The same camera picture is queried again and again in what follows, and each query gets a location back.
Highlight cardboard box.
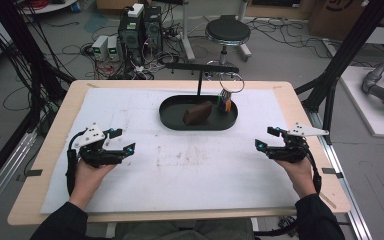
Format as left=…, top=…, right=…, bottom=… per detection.
left=307, top=0, right=384, bottom=43

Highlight person's left hand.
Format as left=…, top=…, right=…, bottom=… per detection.
left=68, top=159, right=118, bottom=212

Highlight white desk leg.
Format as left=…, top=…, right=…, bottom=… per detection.
left=179, top=0, right=197, bottom=63

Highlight black frame post with cables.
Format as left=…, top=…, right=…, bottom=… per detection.
left=0, top=0, right=77, bottom=141

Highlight black oval tray with hanger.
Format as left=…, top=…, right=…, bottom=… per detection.
left=158, top=62, right=241, bottom=132

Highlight right hand-held gripper cable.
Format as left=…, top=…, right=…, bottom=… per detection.
left=254, top=142, right=323, bottom=236

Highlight key ring with coloured tags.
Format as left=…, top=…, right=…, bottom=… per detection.
left=216, top=71, right=246, bottom=114

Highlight white platform board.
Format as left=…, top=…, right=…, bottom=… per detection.
left=339, top=65, right=384, bottom=140

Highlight brown pouch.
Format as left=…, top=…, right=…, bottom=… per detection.
left=182, top=100, right=214, bottom=127

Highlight person's right hand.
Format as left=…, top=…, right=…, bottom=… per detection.
left=274, top=156, right=318, bottom=200

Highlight person's legs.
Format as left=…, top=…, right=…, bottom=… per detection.
left=114, top=218, right=258, bottom=240

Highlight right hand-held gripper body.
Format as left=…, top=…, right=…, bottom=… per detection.
left=265, top=121, right=331, bottom=164

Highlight black round stool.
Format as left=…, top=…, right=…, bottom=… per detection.
left=204, top=14, right=252, bottom=82

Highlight white box on tower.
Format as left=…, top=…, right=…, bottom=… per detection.
left=126, top=3, right=145, bottom=19

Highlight white table mat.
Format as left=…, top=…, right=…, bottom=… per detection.
left=39, top=87, right=302, bottom=215

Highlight left hand-held gripper cable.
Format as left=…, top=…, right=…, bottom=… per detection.
left=65, top=129, right=87, bottom=198

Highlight aluminium rail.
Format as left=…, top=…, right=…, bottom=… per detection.
left=0, top=131, right=38, bottom=222
left=305, top=109, right=375, bottom=240

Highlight hand-held gripper cable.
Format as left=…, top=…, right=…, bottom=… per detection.
left=65, top=129, right=87, bottom=198
left=254, top=142, right=323, bottom=236

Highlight black computer tower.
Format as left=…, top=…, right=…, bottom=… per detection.
left=143, top=5, right=164, bottom=55
left=117, top=9, right=146, bottom=66

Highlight grey power supply unit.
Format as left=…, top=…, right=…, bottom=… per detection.
left=91, top=34, right=110, bottom=62
left=106, top=35, right=121, bottom=62

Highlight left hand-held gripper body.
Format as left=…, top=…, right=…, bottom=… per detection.
left=71, top=121, right=125, bottom=169

